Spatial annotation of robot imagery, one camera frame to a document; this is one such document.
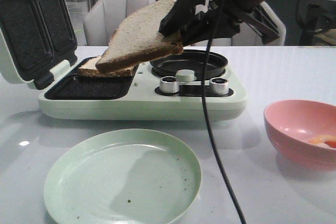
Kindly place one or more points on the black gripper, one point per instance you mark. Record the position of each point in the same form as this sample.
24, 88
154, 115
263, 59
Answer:
221, 21

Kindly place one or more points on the bread slice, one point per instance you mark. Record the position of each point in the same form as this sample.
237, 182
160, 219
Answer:
138, 39
89, 69

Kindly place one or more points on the pink bowl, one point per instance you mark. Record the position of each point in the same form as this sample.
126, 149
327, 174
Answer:
291, 124

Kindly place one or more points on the mint green sandwich maker lid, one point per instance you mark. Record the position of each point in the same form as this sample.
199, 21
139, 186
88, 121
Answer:
37, 41

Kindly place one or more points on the orange shrimp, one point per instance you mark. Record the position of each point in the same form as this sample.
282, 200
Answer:
327, 141

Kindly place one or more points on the mint green breakfast maker base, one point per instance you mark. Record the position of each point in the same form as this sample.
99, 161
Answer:
129, 98

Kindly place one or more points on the right beige armchair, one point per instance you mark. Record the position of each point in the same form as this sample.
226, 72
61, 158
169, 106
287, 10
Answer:
268, 31

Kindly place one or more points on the beige armchair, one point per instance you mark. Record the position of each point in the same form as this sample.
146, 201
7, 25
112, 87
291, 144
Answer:
105, 17
268, 31

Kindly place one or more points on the round black frying pan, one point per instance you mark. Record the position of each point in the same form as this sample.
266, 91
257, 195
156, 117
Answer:
190, 59

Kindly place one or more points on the right silver knob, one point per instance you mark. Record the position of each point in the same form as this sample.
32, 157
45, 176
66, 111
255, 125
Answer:
218, 86

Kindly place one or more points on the silver knob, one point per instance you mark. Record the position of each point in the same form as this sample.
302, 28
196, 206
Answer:
218, 86
169, 85

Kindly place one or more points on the left silver knob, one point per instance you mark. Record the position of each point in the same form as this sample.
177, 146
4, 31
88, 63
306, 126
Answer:
169, 85

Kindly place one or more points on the left beige armchair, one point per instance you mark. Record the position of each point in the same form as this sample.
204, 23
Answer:
105, 17

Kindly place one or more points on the mint green round plate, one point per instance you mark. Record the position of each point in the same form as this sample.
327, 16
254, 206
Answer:
123, 176

